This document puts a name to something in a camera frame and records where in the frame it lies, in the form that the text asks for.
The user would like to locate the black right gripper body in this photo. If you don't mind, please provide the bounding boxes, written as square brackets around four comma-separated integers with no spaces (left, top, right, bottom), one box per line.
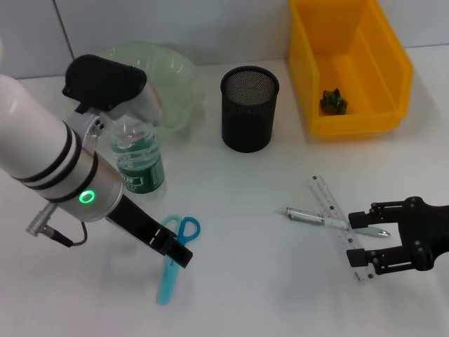
[398,196,449,272]

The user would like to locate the green plastic wrapper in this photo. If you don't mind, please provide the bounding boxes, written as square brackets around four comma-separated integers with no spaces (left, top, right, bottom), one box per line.
[319,87,350,116]

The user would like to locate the black mesh pen holder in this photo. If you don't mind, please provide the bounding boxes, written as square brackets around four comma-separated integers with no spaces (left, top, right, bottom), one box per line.
[220,65,281,154]

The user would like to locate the clear plastic ruler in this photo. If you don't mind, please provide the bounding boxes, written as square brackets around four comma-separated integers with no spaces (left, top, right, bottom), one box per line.
[304,175,379,286]

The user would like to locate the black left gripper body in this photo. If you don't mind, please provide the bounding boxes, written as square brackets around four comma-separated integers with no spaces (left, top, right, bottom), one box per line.
[105,194,172,249]

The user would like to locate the translucent green fruit bowl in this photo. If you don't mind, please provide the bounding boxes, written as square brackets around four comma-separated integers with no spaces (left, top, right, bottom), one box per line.
[96,41,206,141]

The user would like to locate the yellow plastic bin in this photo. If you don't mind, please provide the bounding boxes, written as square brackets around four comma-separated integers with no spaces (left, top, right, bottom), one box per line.
[289,0,414,137]

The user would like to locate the silver white pen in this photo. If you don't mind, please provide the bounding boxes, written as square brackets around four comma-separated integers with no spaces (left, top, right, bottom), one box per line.
[275,206,391,239]

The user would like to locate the clear green-label water bottle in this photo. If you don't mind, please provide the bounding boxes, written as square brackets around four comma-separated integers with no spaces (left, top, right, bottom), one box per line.
[111,112,166,204]

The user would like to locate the blue and teal scissors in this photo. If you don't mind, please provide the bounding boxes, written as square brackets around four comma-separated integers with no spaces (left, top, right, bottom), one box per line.
[156,216,201,306]

